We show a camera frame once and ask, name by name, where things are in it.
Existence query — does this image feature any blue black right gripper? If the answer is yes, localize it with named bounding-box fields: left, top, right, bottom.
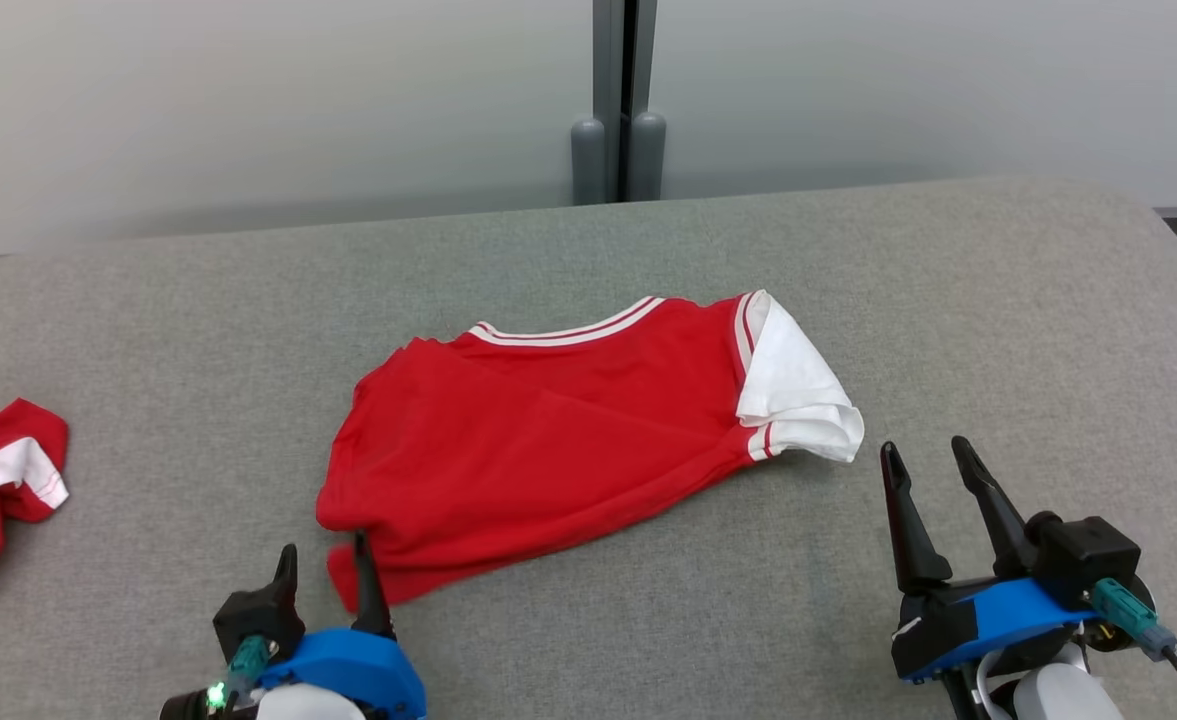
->
left=880, top=436, right=1155, bottom=720

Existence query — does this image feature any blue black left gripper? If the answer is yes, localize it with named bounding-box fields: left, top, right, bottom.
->
left=160, top=533, right=427, bottom=720

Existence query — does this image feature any red white-sleeved Bulls jersey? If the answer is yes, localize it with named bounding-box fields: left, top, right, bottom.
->
left=316, top=290, right=865, bottom=613

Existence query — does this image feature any black left cable teal plug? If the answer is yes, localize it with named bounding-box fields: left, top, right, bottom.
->
left=226, top=636, right=275, bottom=703

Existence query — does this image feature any black cable teal plug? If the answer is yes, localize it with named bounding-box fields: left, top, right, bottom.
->
left=1088, top=578, right=1177, bottom=720
left=226, top=636, right=275, bottom=703

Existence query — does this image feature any black right cable teal plug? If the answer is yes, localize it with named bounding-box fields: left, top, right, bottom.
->
left=1088, top=578, right=1177, bottom=720

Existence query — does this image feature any grey partition post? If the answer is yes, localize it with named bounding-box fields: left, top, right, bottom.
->
left=570, top=0, right=667, bottom=206

